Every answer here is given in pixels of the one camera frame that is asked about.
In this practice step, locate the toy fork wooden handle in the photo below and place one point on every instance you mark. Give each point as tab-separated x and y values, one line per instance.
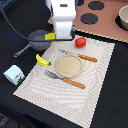
74	83

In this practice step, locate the toy knife wooden handle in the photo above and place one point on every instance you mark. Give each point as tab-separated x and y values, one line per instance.
80	56

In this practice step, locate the round wooden plate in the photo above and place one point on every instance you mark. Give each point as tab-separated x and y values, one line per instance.
69	66

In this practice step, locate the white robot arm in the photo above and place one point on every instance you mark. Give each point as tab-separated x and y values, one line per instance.
63	12

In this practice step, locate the yellow toy cheese wedge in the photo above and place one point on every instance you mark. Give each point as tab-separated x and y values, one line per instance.
51	36

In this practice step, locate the pink toy stove top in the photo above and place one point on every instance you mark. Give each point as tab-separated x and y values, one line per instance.
100	23

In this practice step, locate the beige woven placemat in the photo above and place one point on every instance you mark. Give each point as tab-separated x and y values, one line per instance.
70	102

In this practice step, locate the red toy tomato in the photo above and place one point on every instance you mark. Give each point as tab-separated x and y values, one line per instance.
80	42

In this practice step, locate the light blue milk carton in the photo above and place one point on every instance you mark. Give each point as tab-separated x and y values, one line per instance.
14	74

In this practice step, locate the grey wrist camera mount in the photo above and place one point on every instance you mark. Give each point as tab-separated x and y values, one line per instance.
73	30

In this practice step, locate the grey toy saucepan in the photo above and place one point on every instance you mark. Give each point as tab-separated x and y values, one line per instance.
37	42

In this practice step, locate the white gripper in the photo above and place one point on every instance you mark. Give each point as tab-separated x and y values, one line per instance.
62	29

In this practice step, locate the yellow toy banana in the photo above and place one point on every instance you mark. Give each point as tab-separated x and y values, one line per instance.
42	61

